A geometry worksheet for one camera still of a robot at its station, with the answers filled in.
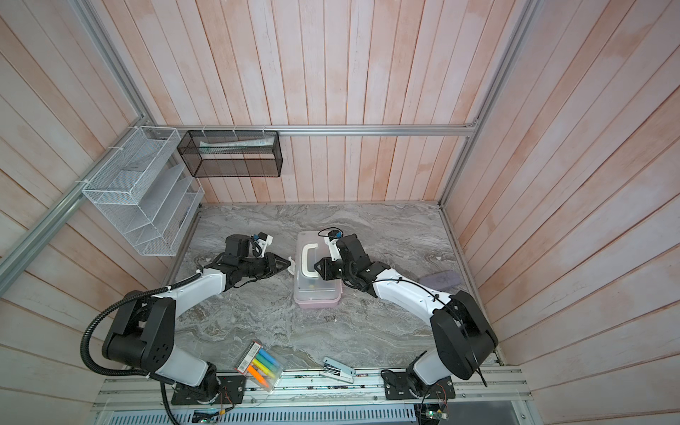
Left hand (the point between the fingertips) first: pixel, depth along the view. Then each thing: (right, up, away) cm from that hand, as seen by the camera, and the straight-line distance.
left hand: (289, 268), depth 87 cm
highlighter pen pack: (-7, -27, -10) cm, 30 cm away
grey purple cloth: (+53, -5, +5) cm, 54 cm away
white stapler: (+16, -28, -11) cm, 34 cm away
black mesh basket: (-26, +44, +18) cm, 54 cm away
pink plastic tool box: (+8, -7, -3) cm, 11 cm away
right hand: (+9, +1, -3) cm, 10 cm away
